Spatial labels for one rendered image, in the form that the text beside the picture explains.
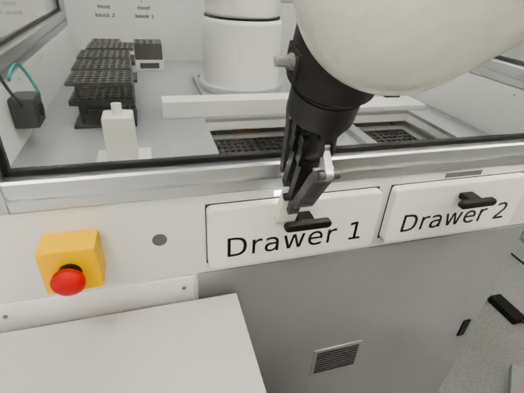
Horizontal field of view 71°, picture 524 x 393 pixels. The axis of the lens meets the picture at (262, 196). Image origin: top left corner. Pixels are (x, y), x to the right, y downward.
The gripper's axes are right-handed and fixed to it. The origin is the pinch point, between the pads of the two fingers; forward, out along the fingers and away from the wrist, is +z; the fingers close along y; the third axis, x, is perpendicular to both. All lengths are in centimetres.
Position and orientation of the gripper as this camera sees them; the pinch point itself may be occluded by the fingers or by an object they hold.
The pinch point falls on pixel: (288, 205)
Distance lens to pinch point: 53.1
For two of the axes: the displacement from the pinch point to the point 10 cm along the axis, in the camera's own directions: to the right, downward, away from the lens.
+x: 9.6, -1.0, 2.6
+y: 2.4, 7.7, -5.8
